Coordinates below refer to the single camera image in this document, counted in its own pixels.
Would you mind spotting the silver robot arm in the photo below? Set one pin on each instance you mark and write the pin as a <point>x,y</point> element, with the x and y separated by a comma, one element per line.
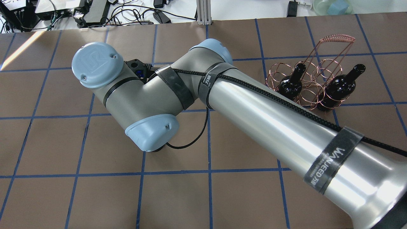
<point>337,162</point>

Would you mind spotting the dark wine bottle far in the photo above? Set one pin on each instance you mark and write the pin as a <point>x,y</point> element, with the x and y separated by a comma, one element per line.
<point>291,86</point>

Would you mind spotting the dark wine bottle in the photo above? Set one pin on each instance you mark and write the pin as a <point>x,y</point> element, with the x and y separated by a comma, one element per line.
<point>339,88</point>
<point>291,86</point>

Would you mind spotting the dark wine bottle near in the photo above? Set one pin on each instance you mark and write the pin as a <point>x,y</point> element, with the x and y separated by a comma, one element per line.
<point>339,88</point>

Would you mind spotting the black power adapter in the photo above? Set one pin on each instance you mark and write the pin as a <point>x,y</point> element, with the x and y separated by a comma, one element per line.
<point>292,8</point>

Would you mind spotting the black power brick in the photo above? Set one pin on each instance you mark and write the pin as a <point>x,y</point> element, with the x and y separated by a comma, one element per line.
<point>97,14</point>

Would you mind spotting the green glass plate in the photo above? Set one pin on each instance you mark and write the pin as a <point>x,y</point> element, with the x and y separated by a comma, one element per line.
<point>320,7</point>

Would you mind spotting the blue foam block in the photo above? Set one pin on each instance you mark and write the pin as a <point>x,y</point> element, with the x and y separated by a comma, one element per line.
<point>338,7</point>

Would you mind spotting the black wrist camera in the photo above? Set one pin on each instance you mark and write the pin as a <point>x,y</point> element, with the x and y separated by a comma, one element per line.
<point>142,70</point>

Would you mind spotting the copper wire wine basket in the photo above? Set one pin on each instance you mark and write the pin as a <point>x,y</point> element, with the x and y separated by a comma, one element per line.
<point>316,76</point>

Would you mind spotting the aluminium frame post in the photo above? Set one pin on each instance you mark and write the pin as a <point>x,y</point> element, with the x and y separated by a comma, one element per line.
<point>204,16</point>

